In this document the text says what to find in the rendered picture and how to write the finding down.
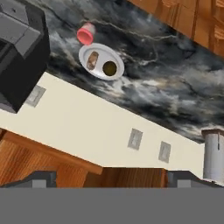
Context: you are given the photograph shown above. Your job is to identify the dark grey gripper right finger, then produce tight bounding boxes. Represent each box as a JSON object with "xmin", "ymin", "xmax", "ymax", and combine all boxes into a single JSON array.
[{"xmin": 167, "ymin": 170, "xmax": 224, "ymax": 189}]

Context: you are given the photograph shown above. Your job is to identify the pink jam jar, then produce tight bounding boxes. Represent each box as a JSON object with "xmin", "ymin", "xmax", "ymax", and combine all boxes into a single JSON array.
[{"xmin": 76, "ymin": 22, "xmax": 97, "ymax": 46}]

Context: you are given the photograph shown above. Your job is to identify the wooden wall cabinet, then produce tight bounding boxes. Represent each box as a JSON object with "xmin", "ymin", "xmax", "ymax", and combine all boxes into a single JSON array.
[{"xmin": 0, "ymin": 127, "xmax": 104, "ymax": 189}]

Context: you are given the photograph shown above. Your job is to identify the brown bread slice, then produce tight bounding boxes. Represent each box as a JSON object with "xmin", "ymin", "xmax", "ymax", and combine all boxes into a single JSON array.
[{"xmin": 86, "ymin": 51, "xmax": 100, "ymax": 71}]

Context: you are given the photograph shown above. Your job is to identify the dark green avocado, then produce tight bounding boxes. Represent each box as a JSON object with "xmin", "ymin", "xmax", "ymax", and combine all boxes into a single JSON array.
[{"xmin": 101, "ymin": 60, "xmax": 118, "ymax": 78}]

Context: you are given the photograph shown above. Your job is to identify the wooden base cabinets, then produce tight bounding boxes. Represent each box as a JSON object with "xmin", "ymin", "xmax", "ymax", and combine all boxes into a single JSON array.
[{"xmin": 127, "ymin": 0, "xmax": 224, "ymax": 59}]

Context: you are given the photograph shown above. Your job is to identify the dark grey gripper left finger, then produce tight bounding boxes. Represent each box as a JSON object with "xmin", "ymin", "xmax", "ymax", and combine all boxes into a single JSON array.
[{"xmin": 0, "ymin": 171, "xmax": 58, "ymax": 189}]

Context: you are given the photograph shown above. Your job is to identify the white oval plate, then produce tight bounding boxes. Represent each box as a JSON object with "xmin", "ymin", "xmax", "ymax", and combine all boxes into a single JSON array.
[{"xmin": 78, "ymin": 42, "xmax": 126, "ymax": 81}]

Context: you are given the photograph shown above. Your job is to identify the wooden cabinet door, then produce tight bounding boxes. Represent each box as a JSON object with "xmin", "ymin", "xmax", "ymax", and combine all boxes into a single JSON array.
[{"xmin": 82, "ymin": 166, "xmax": 169, "ymax": 189}]

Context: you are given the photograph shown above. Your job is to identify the grey cylindrical canister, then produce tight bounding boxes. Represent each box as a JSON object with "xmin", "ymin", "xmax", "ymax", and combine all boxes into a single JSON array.
[{"xmin": 200, "ymin": 128, "xmax": 224, "ymax": 184}]

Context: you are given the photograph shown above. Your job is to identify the grey wall socket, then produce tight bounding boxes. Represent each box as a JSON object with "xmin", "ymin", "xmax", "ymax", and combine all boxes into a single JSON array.
[
  {"xmin": 24, "ymin": 84, "xmax": 47, "ymax": 109},
  {"xmin": 127, "ymin": 128, "xmax": 144, "ymax": 151},
  {"xmin": 157, "ymin": 140, "xmax": 172, "ymax": 165}
]

